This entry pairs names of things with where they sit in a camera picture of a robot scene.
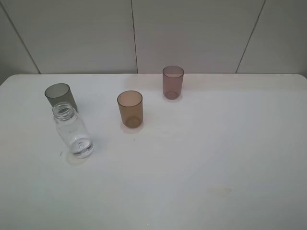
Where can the clear plastic water bottle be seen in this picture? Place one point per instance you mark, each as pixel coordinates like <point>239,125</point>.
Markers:
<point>72,130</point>

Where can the brown translucent cup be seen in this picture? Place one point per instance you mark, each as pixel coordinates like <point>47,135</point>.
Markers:
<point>131,108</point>

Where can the grey translucent cup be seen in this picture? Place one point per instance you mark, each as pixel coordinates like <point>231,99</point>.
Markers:
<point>58,93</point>

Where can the mauve translucent cup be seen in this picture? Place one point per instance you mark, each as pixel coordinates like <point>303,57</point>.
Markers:
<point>172,81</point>

